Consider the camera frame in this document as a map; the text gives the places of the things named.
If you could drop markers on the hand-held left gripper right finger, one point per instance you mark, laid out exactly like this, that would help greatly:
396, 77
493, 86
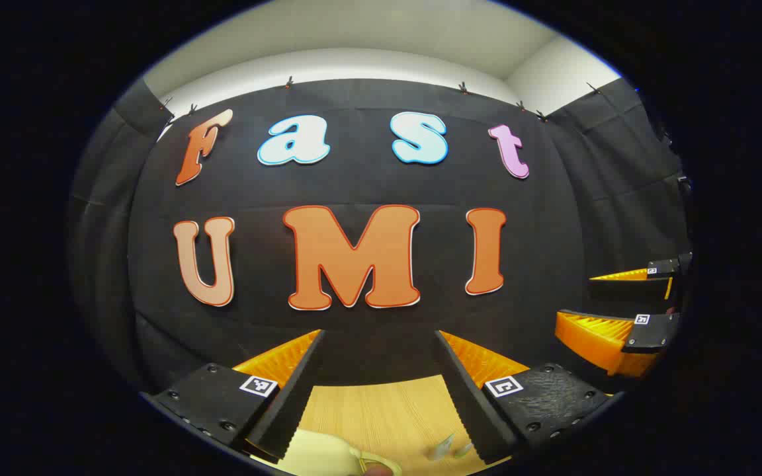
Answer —
470, 403

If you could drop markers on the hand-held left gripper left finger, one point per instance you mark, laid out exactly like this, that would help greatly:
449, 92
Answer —
295, 396

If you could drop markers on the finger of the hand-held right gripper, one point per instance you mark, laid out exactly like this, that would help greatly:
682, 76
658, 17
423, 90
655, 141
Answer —
652, 334
662, 269

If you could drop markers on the white skin care tube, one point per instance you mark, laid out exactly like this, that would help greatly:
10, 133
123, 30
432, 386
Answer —
440, 449

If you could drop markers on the cream suitcase with grey lining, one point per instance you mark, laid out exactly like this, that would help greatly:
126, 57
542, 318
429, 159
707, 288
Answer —
321, 456

